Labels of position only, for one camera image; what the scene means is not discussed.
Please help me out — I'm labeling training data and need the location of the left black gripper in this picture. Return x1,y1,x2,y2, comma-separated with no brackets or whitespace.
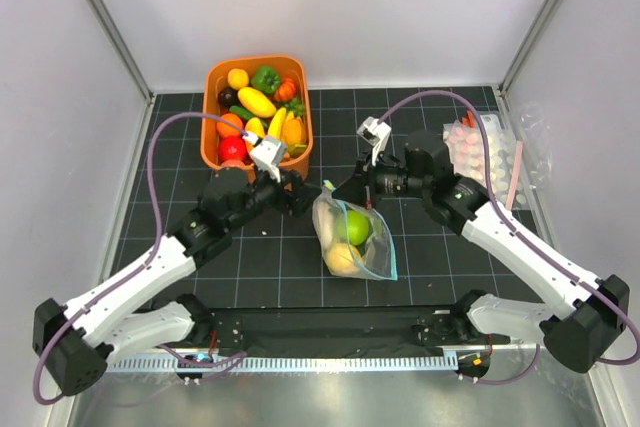
225,163,320,233

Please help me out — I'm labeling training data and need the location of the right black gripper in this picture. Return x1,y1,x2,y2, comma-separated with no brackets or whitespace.
333,146,430,210

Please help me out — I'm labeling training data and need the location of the green apple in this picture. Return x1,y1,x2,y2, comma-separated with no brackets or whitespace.
336,210,370,246

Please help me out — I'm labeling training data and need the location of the clear blue zip bag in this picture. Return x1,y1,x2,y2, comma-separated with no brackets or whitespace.
312,180,398,281

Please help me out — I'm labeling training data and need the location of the orange plastic bin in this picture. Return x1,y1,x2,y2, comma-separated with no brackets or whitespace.
201,55,313,180

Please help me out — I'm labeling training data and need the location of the white radish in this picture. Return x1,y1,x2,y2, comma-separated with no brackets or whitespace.
313,200,340,250

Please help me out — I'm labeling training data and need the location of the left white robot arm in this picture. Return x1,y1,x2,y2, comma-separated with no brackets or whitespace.
32,168,321,405

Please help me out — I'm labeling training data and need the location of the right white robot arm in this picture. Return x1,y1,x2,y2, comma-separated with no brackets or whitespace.
334,123,630,373

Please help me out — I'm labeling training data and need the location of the bag of pink sliced food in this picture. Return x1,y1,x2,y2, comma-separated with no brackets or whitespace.
442,112,528,210

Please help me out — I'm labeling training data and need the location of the orange bell pepper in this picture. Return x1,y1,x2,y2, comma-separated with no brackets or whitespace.
281,118,307,145

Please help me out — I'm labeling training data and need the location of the yellow banana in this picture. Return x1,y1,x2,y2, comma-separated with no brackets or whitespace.
267,107,287,140

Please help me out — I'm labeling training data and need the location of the yellow mango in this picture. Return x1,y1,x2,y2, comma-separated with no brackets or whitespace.
237,87,277,118
245,117,266,138

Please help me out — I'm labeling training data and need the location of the red tomato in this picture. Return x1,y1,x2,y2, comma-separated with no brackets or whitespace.
217,136,247,163

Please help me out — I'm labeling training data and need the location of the black grid mat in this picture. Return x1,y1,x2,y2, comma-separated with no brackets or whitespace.
114,86,536,308

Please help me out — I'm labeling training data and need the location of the orange tangerine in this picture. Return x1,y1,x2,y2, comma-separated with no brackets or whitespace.
216,113,244,138

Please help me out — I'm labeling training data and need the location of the small orange pumpkin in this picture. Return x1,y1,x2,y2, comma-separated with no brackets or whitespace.
273,77,298,103

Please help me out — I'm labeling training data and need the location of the green bell pepper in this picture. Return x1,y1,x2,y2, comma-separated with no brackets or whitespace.
250,65,281,95

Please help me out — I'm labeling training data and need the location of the dark purple plum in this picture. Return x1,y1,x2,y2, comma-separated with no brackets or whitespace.
217,87,239,109

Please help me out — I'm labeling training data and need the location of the yellow lemon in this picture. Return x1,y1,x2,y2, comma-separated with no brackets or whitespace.
227,68,250,91

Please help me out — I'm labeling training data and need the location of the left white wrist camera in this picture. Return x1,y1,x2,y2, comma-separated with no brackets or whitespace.
242,132,287,183

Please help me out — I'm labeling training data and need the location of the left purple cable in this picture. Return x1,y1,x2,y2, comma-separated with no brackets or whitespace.
32,111,259,407

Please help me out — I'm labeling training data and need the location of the purple cable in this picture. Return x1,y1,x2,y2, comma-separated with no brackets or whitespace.
32,111,259,407
377,89,640,387

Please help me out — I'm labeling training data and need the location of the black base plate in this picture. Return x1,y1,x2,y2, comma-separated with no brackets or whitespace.
168,305,509,359

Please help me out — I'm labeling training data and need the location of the slotted cable duct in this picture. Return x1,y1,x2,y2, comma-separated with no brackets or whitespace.
107,351,458,375

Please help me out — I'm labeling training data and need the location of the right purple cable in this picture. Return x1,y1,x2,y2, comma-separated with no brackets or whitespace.
377,89,640,387

